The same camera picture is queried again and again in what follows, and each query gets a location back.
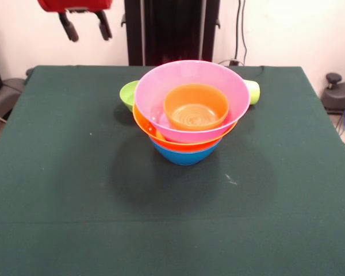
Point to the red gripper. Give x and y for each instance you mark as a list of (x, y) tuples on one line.
[(74, 5)]

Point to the large pink bowl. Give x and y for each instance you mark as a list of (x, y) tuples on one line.
[(149, 92)]

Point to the large orange bowl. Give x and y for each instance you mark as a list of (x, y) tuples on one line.
[(143, 126)]

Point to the red-orange bowl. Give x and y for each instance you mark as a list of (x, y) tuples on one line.
[(195, 115)]

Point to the medium blue bowl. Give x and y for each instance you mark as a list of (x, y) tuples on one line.
[(187, 158)]

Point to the lime yellow cup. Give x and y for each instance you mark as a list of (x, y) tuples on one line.
[(254, 92)]

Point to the small green bowl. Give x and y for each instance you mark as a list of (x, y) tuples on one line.
[(128, 95)]

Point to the dark green tablecloth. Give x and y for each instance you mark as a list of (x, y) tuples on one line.
[(172, 224)]

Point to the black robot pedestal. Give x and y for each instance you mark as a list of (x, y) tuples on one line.
[(175, 28)]

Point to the grey pedestal foot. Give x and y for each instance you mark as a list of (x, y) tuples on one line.
[(342, 95), (8, 89)]

